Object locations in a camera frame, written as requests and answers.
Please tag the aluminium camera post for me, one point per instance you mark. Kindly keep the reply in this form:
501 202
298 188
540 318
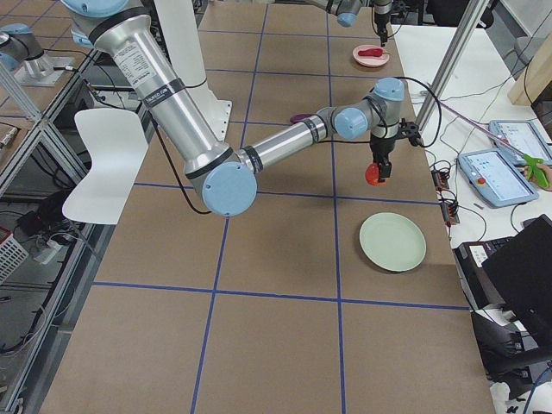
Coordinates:
465 15

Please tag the pink plate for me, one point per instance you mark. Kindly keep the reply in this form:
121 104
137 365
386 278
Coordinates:
369 62

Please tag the near teach pendant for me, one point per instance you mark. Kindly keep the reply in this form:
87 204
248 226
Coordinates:
496 179

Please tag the red pomegranate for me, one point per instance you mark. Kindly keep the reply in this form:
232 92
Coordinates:
372 175

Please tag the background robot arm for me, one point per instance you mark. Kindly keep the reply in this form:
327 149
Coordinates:
22 54

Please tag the white plastic basket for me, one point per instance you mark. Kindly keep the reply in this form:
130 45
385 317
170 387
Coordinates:
13 254

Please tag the black laptop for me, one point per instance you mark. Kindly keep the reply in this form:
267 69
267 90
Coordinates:
512 271

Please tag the green plate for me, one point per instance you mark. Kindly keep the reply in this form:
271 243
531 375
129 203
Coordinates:
392 242

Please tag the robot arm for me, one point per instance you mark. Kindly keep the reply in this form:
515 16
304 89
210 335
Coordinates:
224 178
347 11

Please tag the red chili pepper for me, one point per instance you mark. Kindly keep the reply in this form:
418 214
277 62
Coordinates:
376 52

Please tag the purple eggplant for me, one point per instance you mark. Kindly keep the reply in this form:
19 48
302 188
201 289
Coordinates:
301 117

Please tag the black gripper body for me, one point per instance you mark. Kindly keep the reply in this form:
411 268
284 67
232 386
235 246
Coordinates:
380 149
381 17

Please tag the teach pendant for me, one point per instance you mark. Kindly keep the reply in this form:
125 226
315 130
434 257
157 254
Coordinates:
496 179
524 136

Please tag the person hand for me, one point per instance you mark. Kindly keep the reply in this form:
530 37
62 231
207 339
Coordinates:
547 174

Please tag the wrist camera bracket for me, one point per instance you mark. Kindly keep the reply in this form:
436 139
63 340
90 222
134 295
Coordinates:
409 131

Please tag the far teach pendant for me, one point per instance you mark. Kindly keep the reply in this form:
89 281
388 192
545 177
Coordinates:
524 136

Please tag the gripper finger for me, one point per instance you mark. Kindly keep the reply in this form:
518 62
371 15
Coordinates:
385 168

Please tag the white chair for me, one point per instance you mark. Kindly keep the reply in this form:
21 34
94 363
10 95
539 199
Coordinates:
117 146

